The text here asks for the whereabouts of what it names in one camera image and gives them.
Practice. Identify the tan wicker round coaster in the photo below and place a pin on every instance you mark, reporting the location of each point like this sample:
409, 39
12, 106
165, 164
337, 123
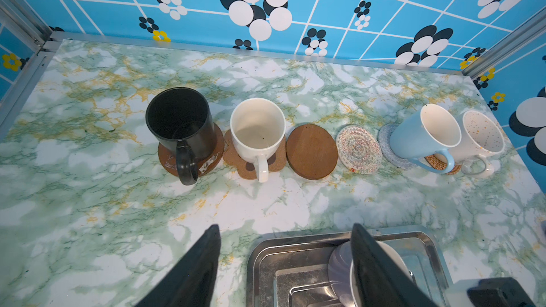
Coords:
437, 164

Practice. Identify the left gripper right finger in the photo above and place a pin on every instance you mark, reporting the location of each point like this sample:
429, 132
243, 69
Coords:
379, 281

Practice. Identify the cork paw print coaster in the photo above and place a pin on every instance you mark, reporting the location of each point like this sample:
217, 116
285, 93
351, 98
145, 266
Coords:
247, 170

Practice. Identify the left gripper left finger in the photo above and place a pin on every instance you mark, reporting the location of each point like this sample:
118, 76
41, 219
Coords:
192, 280

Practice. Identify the black metal cup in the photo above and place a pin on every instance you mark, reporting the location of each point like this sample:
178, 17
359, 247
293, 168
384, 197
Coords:
181, 120

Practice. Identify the metal serving tray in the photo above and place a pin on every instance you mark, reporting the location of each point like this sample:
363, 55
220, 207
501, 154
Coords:
292, 271

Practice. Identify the brown wooden round coaster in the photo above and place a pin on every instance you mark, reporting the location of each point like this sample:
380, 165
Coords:
311, 152

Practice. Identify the dark brown round coaster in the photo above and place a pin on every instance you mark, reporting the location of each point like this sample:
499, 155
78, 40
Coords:
168, 160

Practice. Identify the multicolour woven round coaster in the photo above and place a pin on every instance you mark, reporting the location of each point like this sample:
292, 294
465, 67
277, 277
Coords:
358, 150

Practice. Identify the light blue handled mug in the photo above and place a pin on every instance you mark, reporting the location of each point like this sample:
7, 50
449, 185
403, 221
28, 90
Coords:
431, 130

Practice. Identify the cream mug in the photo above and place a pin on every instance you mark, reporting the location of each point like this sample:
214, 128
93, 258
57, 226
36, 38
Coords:
258, 128
481, 139

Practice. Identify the grey woven round coaster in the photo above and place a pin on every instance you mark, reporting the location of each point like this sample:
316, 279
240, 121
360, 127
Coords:
384, 141

